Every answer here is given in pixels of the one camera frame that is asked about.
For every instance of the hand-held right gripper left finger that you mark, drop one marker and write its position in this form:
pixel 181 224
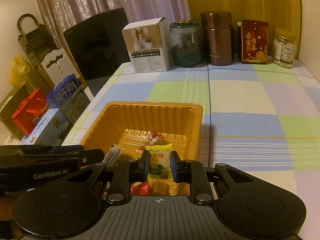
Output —
pixel 144 167

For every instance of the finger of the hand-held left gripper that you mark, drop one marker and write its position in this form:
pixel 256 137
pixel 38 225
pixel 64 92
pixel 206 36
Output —
pixel 65 148
pixel 62 156

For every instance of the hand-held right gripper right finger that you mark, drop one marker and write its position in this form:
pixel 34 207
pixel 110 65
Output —
pixel 175 167

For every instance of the small yellow green candy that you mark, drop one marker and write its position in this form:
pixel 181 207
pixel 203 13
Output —
pixel 158 165

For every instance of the red candy packet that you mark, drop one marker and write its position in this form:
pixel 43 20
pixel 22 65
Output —
pixel 141 189

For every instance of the red white patterned candy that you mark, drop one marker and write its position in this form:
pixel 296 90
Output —
pixel 155 135

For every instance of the grey snack packet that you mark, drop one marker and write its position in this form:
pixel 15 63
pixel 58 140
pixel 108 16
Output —
pixel 113 155

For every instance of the orange plastic tray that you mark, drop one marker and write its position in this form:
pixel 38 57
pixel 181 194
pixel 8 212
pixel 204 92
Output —
pixel 125 120

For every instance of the blue cartoon print box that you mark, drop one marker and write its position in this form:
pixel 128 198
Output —
pixel 52 127

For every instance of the blue milk carton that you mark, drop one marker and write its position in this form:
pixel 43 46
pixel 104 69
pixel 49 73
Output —
pixel 70 100

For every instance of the red gift bag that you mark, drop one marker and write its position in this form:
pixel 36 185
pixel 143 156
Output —
pixel 27 115

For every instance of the brown cardboard box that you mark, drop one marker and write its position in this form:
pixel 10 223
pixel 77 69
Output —
pixel 10 105

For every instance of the white carved chair back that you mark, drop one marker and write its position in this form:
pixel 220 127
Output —
pixel 60 65

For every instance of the yellow plastic bag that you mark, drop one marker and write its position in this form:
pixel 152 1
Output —
pixel 18 70

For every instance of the black folding cart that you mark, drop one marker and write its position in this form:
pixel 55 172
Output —
pixel 35 42

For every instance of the black monitor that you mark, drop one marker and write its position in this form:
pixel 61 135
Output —
pixel 97 42

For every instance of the white product box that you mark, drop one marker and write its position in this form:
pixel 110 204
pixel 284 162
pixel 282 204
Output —
pixel 147 47

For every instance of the green glass jar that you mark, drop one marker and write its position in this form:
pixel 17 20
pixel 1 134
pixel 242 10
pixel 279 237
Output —
pixel 186 47

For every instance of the brown metal canister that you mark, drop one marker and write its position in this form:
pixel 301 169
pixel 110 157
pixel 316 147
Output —
pixel 217 40

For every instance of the red gift box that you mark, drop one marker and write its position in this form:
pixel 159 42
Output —
pixel 253 42

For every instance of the clear plastic nut jar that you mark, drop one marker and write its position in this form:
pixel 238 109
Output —
pixel 284 48

